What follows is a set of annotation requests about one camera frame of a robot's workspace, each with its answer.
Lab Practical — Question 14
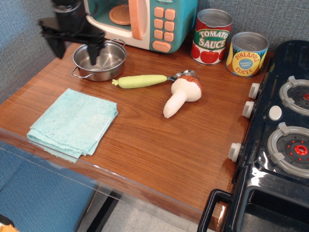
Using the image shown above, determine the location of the green carrot-handle spoon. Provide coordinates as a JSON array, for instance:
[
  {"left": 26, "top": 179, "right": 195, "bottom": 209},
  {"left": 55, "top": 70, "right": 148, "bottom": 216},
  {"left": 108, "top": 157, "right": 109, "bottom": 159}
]
[{"left": 112, "top": 70, "right": 196, "bottom": 89}]

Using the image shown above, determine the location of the orange microwave turntable plate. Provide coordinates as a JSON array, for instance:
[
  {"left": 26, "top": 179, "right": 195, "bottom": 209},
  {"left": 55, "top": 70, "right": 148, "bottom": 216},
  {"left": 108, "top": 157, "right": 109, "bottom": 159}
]
[{"left": 109, "top": 4, "right": 130, "bottom": 26}]

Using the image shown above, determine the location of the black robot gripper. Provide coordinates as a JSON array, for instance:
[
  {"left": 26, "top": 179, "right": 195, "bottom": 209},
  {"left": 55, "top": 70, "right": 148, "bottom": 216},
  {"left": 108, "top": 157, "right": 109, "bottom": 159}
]
[{"left": 38, "top": 0, "right": 105, "bottom": 65}]

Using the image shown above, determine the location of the small steel pot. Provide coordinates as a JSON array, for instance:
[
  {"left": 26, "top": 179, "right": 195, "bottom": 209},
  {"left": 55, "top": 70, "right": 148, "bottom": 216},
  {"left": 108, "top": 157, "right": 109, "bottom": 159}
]
[{"left": 71, "top": 39, "right": 127, "bottom": 82}]

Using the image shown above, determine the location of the white plush mushroom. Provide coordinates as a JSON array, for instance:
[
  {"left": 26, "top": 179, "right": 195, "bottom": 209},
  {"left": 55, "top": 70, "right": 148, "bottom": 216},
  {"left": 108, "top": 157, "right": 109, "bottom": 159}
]
[{"left": 163, "top": 75, "right": 202, "bottom": 118}]

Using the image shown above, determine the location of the tomato sauce can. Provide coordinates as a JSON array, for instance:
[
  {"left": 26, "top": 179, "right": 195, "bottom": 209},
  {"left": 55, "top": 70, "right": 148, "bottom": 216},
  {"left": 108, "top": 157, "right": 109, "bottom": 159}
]
[{"left": 191, "top": 8, "right": 233, "bottom": 65}]

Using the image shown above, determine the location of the orange plush object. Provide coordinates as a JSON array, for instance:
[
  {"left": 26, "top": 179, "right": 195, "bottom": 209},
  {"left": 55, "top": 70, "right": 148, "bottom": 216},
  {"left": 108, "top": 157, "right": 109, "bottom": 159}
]
[{"left": 0, "top": 224, "right": 19, "bottom": 232}]

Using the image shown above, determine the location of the light blue folded cloth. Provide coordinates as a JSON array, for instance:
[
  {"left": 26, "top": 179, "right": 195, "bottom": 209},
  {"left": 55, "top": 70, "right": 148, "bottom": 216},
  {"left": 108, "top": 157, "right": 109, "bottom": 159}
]
[{"left": 27, "top": 88, "right": 118, "bottom": 163}]

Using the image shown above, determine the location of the black toy stove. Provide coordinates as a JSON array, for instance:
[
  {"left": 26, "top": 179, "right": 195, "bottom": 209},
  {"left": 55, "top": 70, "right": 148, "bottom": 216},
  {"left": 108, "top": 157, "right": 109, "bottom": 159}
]
[{"left": 198, "top": 40, "right": 309, "bottom": 232}]

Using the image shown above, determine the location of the teal toy microwave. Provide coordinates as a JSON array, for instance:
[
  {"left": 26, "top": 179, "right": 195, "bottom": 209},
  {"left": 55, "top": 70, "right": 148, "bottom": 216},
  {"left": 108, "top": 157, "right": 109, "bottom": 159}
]
[{"left": 84, "top": 0, "right": 197, "bottom": 54}]

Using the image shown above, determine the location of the pineapple slices can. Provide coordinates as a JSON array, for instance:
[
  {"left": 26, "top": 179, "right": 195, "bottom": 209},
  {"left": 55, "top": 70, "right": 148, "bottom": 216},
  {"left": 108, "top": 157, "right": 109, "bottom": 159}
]
[{"left": 226, "top": 31, "right": 269, "bottom": 77}]

